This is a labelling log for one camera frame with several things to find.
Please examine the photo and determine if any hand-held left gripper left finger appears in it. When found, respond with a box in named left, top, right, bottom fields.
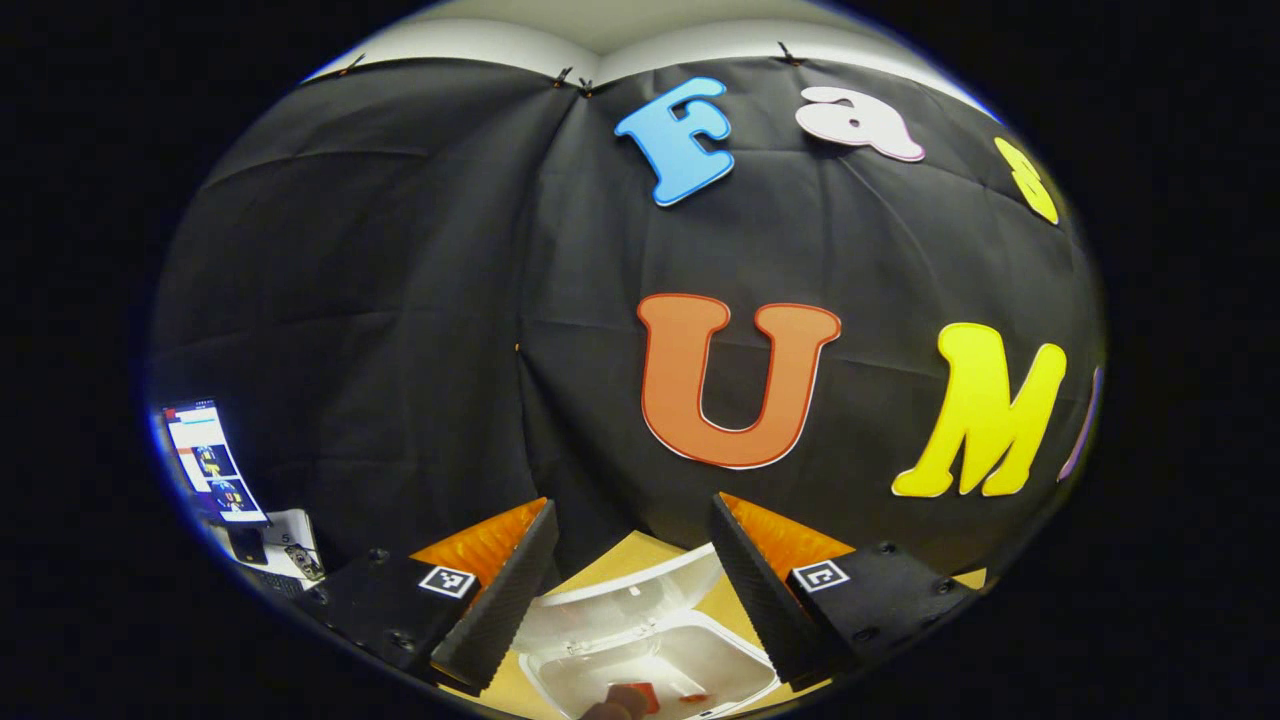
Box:
left=298, top=495, right=561, bottom=694

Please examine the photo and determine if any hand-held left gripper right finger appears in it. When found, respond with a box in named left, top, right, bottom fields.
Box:
left=708, top=490, right=982, bottom=692

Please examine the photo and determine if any white desktop garbage bin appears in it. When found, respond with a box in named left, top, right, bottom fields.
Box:
left=510, top=543, right=782, bottom=720

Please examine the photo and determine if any wooden desktop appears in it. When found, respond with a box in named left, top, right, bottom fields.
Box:
left=440, top=530, right=987, bottom=719

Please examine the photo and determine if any white side table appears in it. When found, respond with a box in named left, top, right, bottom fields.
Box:
left=210, top=508, right=327, bottom=598

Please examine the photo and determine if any computer monitor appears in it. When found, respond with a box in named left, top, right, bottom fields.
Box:
left=163, top=400, right=271, bottom=528

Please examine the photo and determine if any black backdrop cloth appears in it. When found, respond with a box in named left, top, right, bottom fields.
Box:
left=150, top=55, right=1106, bottom=601

